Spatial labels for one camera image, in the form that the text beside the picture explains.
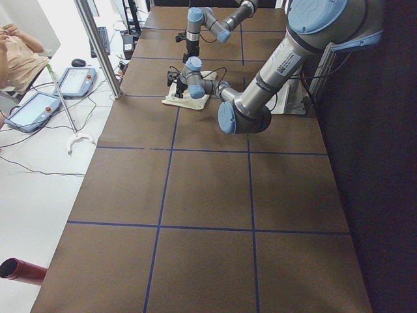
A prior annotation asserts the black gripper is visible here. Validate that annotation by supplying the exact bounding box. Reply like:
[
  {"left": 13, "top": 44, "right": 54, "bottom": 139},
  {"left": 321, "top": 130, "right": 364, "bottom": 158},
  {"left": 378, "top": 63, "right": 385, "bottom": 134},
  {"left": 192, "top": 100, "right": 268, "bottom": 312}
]
[
  {"left": 175, "top": 31, "right": 199, "bottom": 59},
  {"left": 167, "top": 70, "right": 186, "bottom": 98}
]

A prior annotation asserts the cream long-sleeve cat shirt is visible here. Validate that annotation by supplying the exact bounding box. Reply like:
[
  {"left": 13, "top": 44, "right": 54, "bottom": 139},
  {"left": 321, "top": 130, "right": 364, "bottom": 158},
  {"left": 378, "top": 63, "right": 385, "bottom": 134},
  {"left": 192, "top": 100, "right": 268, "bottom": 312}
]
[{"left": 162, "top": 68, "right": 219, "bottom": 110}]

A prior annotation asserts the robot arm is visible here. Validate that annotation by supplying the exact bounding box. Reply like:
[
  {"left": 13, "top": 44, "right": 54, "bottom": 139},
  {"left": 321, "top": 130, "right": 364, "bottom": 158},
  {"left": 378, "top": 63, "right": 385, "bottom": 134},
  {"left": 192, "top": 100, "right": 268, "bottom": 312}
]
[
  {"left": 167, "top": 1, "right": 386, "bottom": 134},
  {"left": 175, "top": 1, "right": 259, "bottom": 64}
]

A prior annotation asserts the black keyboard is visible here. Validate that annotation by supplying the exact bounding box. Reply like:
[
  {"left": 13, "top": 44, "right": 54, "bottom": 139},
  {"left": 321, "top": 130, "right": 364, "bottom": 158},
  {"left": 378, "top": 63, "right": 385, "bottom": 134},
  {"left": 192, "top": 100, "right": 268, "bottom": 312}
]
[{"left": 89, "top": 27, "right": 110, "bottom": 58}]

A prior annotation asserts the upper blue teach pendant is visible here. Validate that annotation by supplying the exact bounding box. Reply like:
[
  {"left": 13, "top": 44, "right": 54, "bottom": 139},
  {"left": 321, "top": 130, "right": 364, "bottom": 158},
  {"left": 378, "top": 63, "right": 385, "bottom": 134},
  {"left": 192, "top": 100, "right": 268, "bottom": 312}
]
[{"left": 58, "top": 67, "right": 96, "bottom": 99}]

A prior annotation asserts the blue teach pendant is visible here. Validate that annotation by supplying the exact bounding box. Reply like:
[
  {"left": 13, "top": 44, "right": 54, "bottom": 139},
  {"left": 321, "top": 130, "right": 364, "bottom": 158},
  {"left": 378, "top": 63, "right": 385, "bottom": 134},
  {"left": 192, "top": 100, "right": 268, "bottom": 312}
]
[
  {"left": 5, "top": 92, "right": 61, "bottom": 133},
  {"left": 58, "top": 67, "right": 96, "bottom": 99}
]

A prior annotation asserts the black computer mouse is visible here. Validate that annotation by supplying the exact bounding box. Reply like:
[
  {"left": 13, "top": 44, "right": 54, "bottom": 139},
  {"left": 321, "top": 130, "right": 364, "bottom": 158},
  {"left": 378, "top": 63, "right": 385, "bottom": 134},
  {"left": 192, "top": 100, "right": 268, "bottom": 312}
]
[{"left": 71, "top": 58, "right": 86, "bottom": 67}]

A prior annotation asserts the metal rod with white hook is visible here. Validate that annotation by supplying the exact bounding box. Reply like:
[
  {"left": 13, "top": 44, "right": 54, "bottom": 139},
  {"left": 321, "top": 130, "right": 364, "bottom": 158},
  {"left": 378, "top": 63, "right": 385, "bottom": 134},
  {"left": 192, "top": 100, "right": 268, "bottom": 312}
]
[{"left": 46, "top": 64, "right": 96, "bottom": 155}]

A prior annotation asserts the lower blue teach pendant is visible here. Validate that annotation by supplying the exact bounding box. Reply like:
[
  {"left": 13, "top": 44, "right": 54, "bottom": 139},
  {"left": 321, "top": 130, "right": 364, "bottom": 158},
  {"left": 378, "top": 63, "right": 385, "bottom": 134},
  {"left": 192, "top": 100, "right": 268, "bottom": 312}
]
[{"left": 5, "top": 92, "right": 61, "bottom": 133}]

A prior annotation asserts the seated person in beige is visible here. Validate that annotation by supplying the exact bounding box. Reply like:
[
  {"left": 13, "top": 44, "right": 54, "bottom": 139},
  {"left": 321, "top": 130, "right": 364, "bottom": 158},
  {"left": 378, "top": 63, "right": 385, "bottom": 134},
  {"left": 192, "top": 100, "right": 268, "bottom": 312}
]
[{"left": 1, "top": 23, "right": 49, "bottom": 96}]

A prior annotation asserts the red fire extinguisher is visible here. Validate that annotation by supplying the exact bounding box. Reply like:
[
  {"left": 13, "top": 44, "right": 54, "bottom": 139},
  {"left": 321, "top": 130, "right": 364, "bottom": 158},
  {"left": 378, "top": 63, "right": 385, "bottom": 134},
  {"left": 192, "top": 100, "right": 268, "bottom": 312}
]
[{"left": 1, "top": 258, "right": 48, "bottom": 286}]

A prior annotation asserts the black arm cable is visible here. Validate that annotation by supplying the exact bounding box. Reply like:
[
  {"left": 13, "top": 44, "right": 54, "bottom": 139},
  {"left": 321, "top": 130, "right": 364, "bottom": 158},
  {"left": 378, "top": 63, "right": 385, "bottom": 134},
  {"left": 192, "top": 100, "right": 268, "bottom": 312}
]
[{"left": 200, "top": 67, "right": 228, "bottom": 86}]

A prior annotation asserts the aluminium frame post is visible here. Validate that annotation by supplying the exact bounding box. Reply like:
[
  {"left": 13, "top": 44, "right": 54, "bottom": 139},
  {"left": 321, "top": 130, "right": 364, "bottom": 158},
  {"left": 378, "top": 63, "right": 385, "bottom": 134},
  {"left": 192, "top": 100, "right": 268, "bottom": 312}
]
[{"left": 74, "top": 0, "right": 122, "bottom": 99}]

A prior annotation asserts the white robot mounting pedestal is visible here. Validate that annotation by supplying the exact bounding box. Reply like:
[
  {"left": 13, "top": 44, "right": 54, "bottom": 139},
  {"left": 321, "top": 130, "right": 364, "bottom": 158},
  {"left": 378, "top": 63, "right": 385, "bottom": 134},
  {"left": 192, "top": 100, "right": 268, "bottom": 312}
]
[{"left": 267, "top": 80, "right": 306, "bottom": 115}]

